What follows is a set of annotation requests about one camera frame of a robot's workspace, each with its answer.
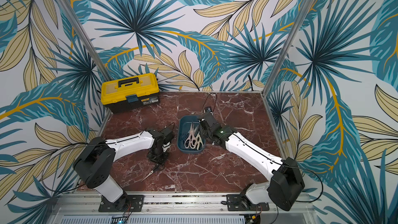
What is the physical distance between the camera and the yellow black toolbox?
3.19 ft

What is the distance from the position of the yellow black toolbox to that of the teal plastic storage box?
27 cm

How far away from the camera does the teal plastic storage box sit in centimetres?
90
